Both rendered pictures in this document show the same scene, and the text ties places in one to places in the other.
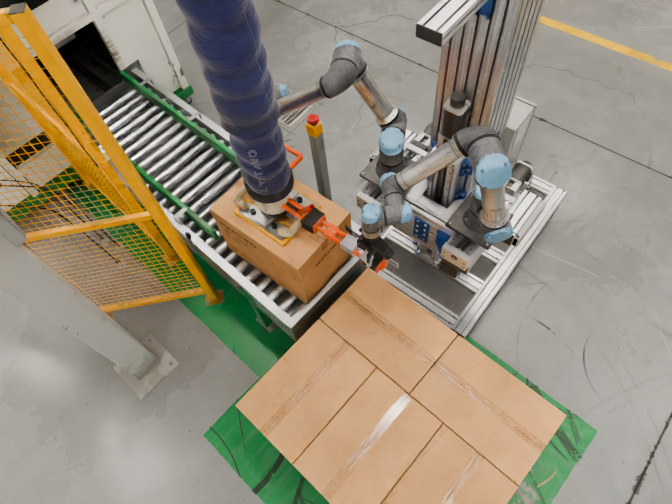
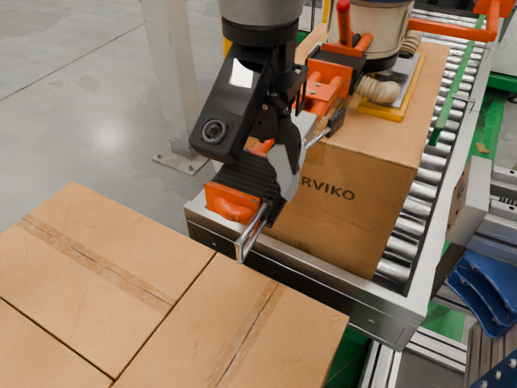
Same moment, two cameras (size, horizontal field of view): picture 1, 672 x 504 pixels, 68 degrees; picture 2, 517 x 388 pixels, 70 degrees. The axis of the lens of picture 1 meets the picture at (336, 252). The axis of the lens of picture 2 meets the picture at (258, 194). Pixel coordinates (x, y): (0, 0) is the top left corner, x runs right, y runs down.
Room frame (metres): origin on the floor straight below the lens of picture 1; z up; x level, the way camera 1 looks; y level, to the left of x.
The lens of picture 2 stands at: (0.93, -0.48, 1.40)
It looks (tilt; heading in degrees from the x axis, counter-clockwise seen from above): 45 degrees down; 70
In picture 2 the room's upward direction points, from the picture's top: straight up
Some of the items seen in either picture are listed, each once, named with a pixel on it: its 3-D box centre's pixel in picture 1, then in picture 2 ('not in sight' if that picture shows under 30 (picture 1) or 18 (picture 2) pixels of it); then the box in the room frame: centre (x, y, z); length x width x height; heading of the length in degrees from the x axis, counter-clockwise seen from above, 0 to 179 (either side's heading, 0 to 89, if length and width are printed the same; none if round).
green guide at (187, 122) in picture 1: (195, 121); (475, 54); (2.55, 0.80, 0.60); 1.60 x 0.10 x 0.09; 40
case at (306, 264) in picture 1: (285, 231); (343, 138); (1.47, 0.25, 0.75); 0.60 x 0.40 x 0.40; 44
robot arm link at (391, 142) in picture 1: (391, 145); not in sight; (1.55, -0.33, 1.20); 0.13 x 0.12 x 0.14; 164
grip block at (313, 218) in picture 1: (313, 220); (334, 69); (1.29, 0.08, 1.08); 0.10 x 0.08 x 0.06; 134
